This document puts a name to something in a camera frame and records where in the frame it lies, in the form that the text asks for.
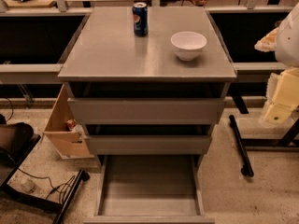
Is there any dark bag on stand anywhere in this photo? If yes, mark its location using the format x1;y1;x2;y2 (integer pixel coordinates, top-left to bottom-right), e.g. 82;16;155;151
0;115;34;167

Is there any red snack packet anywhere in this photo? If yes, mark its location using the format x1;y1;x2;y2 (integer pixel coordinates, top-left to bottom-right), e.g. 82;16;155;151
66;119;77;131

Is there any cardboard box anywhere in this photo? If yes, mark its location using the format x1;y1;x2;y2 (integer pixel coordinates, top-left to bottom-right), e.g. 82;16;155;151
44;86;93;159

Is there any black stand foot right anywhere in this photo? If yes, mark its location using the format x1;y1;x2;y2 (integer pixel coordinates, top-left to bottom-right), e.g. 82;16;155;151
229;115;254;177

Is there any white ceramic bowl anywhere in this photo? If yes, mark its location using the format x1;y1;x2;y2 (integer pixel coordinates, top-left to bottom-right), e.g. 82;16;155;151
171;31;207;61

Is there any grey drawer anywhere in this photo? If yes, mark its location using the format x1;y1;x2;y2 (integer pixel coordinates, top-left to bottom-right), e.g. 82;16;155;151
66;83;226;125
86;125;211;155
84;155;215;224

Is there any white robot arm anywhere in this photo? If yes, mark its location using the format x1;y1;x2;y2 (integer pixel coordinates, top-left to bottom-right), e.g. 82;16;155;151
254;4;299;127

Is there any yellowish white gripper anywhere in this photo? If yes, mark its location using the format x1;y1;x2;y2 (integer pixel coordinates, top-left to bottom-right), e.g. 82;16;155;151
260;67;299;128

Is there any grey middle drawer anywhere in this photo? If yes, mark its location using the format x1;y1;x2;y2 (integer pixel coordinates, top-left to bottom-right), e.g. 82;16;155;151
86;125;211;155

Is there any black stand frame left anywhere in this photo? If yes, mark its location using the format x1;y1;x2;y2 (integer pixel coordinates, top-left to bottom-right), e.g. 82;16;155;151
0;134;90;224

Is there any grey drawer cabinet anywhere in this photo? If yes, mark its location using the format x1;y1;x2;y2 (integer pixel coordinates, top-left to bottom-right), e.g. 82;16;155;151
57;6;238;170

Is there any grey metal rail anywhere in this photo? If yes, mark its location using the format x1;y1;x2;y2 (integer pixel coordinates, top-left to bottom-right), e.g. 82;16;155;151
0;64;63;84
232;62;286;83

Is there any clear plastic cup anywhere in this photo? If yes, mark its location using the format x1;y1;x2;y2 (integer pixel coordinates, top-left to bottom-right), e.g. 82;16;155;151
21;179;37;193

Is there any grey metal rail right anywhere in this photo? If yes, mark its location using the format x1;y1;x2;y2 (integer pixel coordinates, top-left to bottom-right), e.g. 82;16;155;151
232;62;286;83

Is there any grey top drawer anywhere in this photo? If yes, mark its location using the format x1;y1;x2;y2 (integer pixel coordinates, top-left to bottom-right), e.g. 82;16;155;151
66;83;226;125

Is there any blue Pepsi can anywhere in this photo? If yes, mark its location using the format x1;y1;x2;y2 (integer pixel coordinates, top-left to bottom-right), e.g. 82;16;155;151
132;2;149;36

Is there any grey metal rail left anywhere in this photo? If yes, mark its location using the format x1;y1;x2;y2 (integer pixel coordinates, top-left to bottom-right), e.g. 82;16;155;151
0;64;63;84

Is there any black cable on floor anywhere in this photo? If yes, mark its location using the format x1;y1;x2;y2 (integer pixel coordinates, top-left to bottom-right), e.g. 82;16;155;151
17;167;78;205

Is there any grey bottom drawer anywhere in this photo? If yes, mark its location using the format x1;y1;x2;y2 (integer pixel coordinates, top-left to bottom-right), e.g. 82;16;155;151
84;155;215;224

